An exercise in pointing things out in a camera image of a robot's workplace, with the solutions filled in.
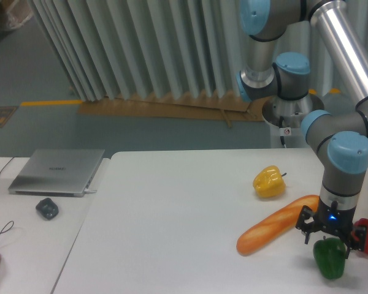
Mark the silver closed laptop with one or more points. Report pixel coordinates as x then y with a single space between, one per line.
58 172

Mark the orange toy baguette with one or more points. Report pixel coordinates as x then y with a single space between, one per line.
273 226

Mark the yellow toy bell pepper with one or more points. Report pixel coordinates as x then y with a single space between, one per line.
269 182

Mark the white side table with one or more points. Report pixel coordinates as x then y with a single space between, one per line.
34 250

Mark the green toy bell pepper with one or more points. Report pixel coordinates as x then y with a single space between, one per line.
329 255

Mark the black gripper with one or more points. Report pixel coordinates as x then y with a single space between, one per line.
335 222

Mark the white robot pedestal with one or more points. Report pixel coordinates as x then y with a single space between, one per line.
284 119

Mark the flat brown cardboard sheet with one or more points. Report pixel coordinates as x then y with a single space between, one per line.
228 108

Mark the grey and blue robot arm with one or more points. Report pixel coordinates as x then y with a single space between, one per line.
340 142

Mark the pale green folding screen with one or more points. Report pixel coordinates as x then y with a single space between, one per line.
219 53

